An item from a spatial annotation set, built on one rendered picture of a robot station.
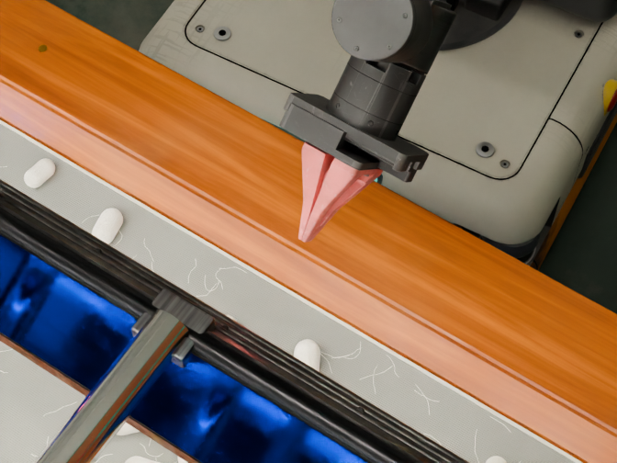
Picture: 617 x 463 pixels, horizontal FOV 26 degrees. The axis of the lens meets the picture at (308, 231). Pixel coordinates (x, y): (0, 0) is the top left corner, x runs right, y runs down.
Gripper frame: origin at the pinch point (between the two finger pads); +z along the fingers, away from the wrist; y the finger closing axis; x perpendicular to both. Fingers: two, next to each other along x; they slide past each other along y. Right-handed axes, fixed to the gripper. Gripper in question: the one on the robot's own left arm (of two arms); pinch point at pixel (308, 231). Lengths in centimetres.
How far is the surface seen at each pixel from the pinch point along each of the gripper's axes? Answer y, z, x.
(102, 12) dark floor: -80, 10, 103
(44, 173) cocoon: -25.9, 8.8, 6.0
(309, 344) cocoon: 2.8, 9.4, 4.7
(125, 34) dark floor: -74, 12, 102
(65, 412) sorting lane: -10.7, 22.2, -3.3
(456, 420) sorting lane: 15.7, 9.4, 7.5
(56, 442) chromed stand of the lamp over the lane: 5.0, 5.9, -39.3
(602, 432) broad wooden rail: 26.0, 4.5, 8.8
